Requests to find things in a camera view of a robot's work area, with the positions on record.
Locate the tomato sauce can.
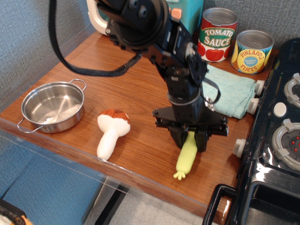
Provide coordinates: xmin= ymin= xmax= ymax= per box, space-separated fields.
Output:
xmin=198 ymin=7 xmax=239 ymax=62

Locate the toy microwave teal and pink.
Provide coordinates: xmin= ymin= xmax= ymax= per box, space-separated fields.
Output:
xmin=87 ymin=0 xmax=203 ymax=35

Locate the orange and black object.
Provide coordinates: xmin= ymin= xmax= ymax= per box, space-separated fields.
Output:
xmin=0 ymin=199 xmax=33 ymax=225

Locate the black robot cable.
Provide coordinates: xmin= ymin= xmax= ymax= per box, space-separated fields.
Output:
xmin=48 ymin=0 xmax=143 ymax=77

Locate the pineapple slices can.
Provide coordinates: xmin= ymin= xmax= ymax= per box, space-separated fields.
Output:
xmin=231 ymin=30 xmax=274 ymax=74

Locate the black toy stove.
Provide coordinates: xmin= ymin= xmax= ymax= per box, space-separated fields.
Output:
xmin=203 ymin=38 xmax=300 ymax=225

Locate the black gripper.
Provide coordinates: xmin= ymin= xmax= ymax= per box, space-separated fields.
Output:
xmin=152 ymin=92 xmax=228 ymax=152

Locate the teal folded towel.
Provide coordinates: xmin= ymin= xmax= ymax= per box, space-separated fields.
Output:
xmin=205 ymin=64 xmax=256 ymax=119

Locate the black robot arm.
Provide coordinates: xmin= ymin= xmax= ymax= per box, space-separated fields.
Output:
xmin=97 ymin=0 xmax=228 ymax=152

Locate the plush mushroom toy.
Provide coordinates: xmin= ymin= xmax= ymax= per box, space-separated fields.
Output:
xmin=97 ymin=109 xmax=131 ymax=160

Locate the steel pot with handles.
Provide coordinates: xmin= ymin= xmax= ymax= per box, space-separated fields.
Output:
xmin=17 ymin=79 xmax=87 ymax=134

